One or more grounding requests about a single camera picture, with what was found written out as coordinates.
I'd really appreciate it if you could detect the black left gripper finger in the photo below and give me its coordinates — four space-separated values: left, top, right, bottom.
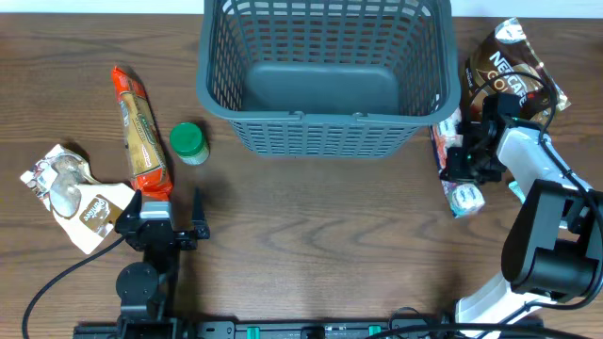
122 190 142 217
191 187 206 231

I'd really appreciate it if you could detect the tissue multipack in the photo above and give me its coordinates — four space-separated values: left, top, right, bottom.
429 108 485 218

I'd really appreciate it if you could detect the brown Nescafe Gold coffee bag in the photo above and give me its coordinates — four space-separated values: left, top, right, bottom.
459 18 571 123

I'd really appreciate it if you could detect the small teal tissue packet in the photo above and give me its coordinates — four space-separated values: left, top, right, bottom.
508 181 526 203

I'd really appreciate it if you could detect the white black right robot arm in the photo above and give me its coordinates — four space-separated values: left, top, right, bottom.
441 93 602 338

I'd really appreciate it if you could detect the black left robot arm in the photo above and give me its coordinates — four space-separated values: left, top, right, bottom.
115 190 210 339

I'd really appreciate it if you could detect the orange spaghetti packet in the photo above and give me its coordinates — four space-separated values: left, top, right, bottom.
111 66 173 202

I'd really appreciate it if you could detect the white brown snack pouch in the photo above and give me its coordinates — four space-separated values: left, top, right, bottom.
20 144 135 254

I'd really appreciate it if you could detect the green lid jar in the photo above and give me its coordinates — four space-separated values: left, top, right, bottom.
170 122 209 166

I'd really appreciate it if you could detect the grey plastic basket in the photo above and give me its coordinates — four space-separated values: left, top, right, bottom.
197 0 461 158

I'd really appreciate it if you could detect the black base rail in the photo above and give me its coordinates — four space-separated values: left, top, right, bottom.
73 315 546 339

